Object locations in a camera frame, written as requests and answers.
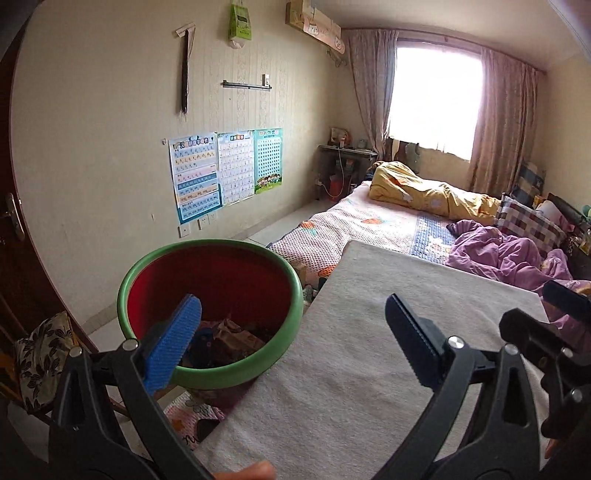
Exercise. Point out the white learning chart poster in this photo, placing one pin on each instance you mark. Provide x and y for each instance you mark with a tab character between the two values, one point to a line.
236	166

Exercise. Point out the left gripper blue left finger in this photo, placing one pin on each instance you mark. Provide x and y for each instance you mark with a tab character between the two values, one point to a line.
166	343

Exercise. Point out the red bin with green rim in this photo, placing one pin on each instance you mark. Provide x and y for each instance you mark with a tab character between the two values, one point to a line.
236	280

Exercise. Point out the purple blanket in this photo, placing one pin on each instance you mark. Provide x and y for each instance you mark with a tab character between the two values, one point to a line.
485	251

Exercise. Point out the blue learning chart poster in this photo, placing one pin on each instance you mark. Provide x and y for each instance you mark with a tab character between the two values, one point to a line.
195	175

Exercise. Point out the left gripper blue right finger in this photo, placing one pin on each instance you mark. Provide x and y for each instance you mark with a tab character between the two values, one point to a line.
423	344

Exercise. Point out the green number chart poster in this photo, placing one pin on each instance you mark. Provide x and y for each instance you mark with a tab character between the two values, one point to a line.
268	159

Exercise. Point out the left human hand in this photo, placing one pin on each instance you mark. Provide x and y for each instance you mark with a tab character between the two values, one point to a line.
262	470

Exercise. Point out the pink window curtain right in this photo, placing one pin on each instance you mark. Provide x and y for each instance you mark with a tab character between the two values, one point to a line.
506	123

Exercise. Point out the yellow quilt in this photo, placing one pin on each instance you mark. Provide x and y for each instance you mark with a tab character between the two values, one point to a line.
396	183

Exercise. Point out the dark side table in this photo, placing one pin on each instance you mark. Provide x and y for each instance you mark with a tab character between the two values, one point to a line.
342	165

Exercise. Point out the blue checked pillow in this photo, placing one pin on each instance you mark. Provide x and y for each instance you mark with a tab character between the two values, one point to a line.
529	184

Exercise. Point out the green hanging bag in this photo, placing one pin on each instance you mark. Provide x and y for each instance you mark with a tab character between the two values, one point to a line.
240	29

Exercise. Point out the pink window curtain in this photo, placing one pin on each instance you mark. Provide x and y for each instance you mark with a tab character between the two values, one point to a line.
373	59
506	123

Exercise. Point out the plaid pillow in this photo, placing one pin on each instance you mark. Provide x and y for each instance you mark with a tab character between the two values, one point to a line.
514	218

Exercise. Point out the white towel mat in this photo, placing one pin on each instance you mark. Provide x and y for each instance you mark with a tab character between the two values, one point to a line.
343	398

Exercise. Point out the floral cushion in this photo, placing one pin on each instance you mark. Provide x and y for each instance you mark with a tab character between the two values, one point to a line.
40	358

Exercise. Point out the pink window curtain left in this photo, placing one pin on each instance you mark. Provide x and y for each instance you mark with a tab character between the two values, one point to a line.
373	59

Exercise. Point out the wall metal rail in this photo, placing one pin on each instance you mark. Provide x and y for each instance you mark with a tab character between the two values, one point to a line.
264	84

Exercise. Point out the air conditioner unit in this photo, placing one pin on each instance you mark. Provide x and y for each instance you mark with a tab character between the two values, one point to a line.
310	20

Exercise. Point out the patterned bed sheet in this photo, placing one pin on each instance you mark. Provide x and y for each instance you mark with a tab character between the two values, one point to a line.
314	248

